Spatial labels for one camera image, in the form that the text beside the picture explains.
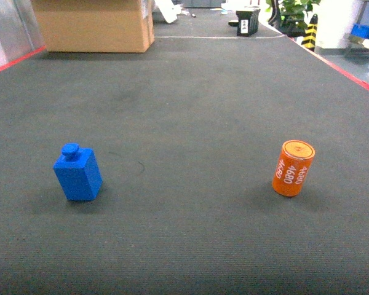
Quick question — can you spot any blue bottle-shaped block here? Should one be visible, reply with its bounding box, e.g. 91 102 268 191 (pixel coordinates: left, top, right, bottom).
53 143 103 202

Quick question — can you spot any orange cylindrical cap 4680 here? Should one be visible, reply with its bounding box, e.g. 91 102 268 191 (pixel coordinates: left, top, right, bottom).
272 140 315 197

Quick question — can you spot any dark conveyor belt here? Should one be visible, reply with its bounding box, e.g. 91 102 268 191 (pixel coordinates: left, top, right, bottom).
0 7 369 295

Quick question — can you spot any white foam piece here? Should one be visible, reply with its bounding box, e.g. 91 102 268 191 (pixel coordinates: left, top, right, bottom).
154 0 178 24

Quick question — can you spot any black crate with label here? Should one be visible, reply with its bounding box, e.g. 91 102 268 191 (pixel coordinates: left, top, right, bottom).
236 7 260 37

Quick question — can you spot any black yellow striped cone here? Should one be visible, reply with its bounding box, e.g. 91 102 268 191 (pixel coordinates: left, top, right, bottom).
301 14 318 52

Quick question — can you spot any green potted plant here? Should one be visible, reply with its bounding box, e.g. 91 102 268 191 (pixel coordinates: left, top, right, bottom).
266 0 321 37

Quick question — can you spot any large cardboard box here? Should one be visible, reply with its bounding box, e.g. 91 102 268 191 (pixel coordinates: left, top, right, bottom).
31 0 154 53

